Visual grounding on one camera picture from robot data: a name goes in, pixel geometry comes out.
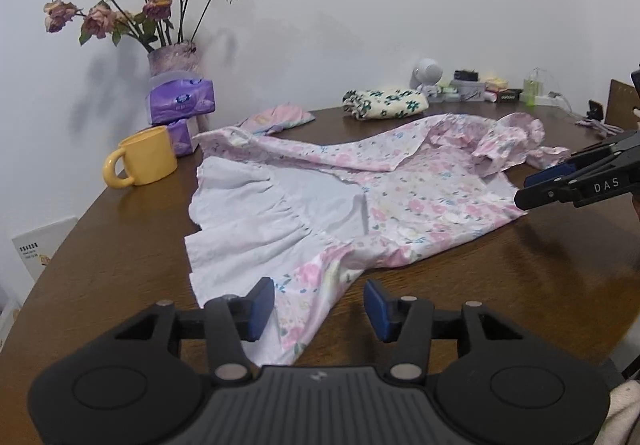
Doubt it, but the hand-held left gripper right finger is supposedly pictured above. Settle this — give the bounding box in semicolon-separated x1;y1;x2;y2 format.
363;279;526;383

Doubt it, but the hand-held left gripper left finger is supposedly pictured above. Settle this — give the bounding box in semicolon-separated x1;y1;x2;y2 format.
114;276;276;385

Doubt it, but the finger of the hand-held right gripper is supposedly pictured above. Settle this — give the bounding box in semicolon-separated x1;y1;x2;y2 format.
513;174;592;212
524;129;640;189

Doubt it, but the pink floral dress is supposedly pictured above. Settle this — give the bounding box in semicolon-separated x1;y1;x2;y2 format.
184;112;571;367

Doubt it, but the brown board with slot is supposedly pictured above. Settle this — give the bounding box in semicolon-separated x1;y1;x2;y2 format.
605;79;640;130

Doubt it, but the green spray bottle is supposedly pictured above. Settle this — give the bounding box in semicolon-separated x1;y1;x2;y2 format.
522;69;543;104

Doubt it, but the grey tin box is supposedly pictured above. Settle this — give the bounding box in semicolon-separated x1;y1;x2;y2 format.
450;79;487;102

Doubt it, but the white robot speaker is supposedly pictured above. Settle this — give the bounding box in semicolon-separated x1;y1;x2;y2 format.
411;58;444;98

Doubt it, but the cream cloth with green flowers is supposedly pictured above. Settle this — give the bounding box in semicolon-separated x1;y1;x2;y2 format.
342;87;430;122

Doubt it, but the purple tissue pack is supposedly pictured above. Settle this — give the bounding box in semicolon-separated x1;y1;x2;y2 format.
165;119;201;156
148;75;216;126

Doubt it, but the yellow mug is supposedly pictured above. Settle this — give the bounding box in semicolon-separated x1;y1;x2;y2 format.
103;126;179;189

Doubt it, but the pink pastel garment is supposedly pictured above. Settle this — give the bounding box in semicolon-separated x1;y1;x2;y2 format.
239;102;316;136

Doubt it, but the white printed card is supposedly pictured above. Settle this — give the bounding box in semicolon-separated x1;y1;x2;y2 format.
11;216;78;282

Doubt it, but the person's white fuzzy clothing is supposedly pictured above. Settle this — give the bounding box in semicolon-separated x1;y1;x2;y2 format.
607;377;640;445

